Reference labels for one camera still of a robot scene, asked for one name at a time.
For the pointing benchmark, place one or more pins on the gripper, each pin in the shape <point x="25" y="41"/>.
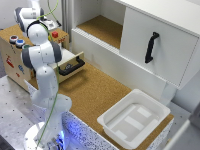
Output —
<point x="51" y="25"/>

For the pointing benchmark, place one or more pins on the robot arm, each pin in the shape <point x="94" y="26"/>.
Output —
<point x="48" y="106"/>

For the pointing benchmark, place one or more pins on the green button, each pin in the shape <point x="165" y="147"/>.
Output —
<point x="24" y="47"/>

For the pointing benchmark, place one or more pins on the blue button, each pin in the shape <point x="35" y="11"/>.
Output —
<point x="20" y="42"/>

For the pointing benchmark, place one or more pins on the red button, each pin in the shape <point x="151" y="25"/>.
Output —
<point x="13" y="39"/>

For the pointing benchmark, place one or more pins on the wooden drawer box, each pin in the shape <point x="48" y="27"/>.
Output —
<point x="10" y="55"/>

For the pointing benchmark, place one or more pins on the wooden drawer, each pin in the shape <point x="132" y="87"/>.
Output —
<point x="71" y="75"/>

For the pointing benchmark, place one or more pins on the white cabinet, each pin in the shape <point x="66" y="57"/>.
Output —
<point x="110" y="66"/>

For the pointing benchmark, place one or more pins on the white sliding door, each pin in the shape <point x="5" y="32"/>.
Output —
<point x="166" y="56"/>

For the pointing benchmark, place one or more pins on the white plastic box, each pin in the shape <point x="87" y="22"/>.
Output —
<point x="133" y="120"/>

